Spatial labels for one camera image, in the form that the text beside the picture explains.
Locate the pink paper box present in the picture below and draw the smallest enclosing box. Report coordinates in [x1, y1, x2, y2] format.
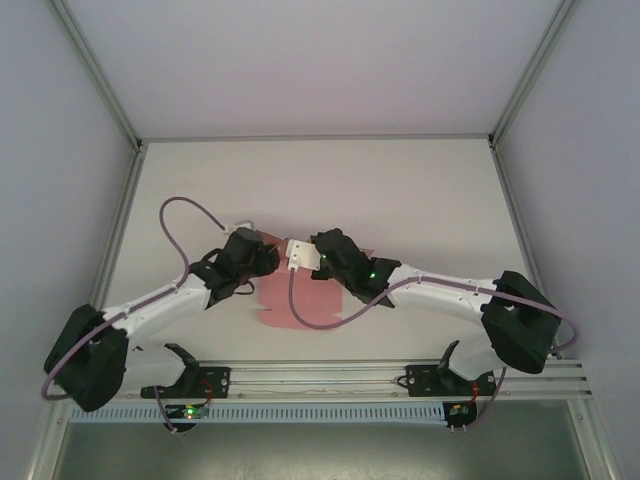
[257, 230, 376, 331]

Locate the grey metal sheet panel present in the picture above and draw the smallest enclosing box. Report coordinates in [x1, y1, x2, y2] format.
[52, 422, 591, 480]

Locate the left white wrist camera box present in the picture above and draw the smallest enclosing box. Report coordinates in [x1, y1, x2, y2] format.
[219, 217, 257, 236]

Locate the aluminium mounting rail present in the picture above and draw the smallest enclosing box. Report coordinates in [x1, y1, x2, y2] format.
[48, 362, 595, 404]

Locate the left aluminium side rail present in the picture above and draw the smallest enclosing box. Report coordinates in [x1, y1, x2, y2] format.
[89, 143, 147, 314]

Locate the aluminium side rail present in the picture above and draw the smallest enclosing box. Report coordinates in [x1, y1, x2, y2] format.
[489, 144, 562, 360]
[89, 143, 147, 314]

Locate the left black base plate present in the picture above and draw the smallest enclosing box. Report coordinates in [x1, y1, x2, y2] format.
[140, 366, 232, 400]

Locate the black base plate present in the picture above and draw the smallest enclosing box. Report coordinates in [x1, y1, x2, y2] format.
[407, 364, 499, 400]
[140, 366, 232, 400]

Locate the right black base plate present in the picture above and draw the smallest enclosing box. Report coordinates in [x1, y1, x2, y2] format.
[407, 364, 499, 400]

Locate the white slotted cable duct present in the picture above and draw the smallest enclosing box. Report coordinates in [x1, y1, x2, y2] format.
[69, 403, 446, 424]

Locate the right aluminium side rail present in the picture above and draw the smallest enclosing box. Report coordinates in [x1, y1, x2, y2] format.
[489, 144, 562, 360]

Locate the left aluminium frame post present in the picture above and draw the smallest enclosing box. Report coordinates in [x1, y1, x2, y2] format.
[48, 0, 146, 152]

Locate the aluminium frame post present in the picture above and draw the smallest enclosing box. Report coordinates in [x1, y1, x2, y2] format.
[48, 0, 146, 152]
[487, 0, 581, 151]

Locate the right aluminium frame post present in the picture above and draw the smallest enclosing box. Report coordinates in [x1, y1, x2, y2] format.
[487, 0, 581, 151]

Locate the left aluminium frame leg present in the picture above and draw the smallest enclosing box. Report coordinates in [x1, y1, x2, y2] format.
[27, 402, 71, 480]

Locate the aluminium frame leg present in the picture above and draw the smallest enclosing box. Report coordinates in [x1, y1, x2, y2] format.
[27, 402, 71, 480]
[569, 399, 619, 480]

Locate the right aluminium frame leg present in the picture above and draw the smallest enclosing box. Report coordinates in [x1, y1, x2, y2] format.
[569, 399, 619, 480]

